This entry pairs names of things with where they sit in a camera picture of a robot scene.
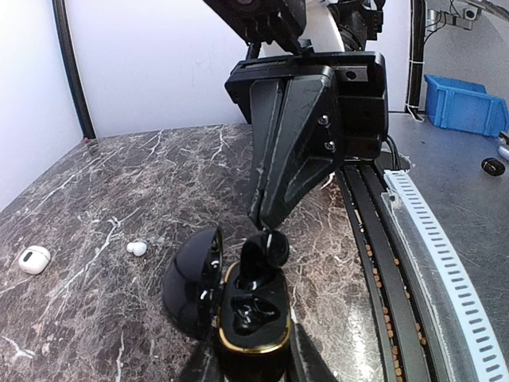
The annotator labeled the white slotted cable duct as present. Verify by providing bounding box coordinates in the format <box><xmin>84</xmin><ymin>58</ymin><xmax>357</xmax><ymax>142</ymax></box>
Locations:
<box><xmin>383</xmin><ymin>170</ymin><xmax>508</xmax><ymax>381</ymax></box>

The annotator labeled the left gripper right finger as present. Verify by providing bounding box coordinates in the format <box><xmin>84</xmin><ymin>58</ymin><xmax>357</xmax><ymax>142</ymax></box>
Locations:
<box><xmin>290</xmin><ymin>322</ymin><xmax>336</xmax><ymax>382</ymax></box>

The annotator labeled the white bud earbud right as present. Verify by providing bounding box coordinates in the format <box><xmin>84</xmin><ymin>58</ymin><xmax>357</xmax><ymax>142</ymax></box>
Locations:
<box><xmin>126</xmin><ymin>241</ymin><xmax>148</xmax><ymax>257</ymax></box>

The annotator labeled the right black frame post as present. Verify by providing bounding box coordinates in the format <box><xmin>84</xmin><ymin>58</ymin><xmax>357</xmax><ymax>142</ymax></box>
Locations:
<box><xmin>52</xmin><ymin>0</ymin><xmax>96</xmax><ymax>141</ymax></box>

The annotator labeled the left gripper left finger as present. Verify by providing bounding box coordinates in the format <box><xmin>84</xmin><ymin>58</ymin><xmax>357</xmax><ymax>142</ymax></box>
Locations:
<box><xmin>182</xmin><ymin>341</ymin><xmax>221</xmax><ymax>382</ymax></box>

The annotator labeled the black round charging case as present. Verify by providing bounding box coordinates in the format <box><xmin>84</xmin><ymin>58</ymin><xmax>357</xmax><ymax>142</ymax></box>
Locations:
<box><xmin>161</xmin><ymin>226</ymin><xmax>294</xmax><ymax>357</ymax></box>

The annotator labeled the blue plastic bin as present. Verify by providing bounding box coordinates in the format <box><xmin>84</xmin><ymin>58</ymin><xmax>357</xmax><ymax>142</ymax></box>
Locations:
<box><xmin>424</xmin><ymin>74</ymin><xmax>508</xmax><ymax>138</ymax></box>

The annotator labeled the black front table rail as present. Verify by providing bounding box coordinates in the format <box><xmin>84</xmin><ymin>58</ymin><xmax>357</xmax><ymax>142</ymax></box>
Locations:
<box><xmin>336</xmin><ymin>160</ymin><xmax>452</xmax><ymax>381</ymax></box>

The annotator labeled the beige gold-rimmed charging case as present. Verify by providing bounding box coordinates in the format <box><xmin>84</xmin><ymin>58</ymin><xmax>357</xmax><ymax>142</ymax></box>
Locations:
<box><xmin>18</xmin><ymin>245</ymin><xmax>51</xmax><ymax>275</ymax></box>

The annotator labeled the black stem earbud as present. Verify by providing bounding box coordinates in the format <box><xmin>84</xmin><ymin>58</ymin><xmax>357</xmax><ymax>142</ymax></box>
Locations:
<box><xmin>239</xmin><ymin>230</ymin><xmax>289</xmax><ymax>285</ymax></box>

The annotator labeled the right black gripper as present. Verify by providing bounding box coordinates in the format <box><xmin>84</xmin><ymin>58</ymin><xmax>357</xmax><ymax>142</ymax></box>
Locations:
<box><xmin>225</xmin><ymin>52</ymin><xmax>388</xmax><ymax>227</ymax></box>

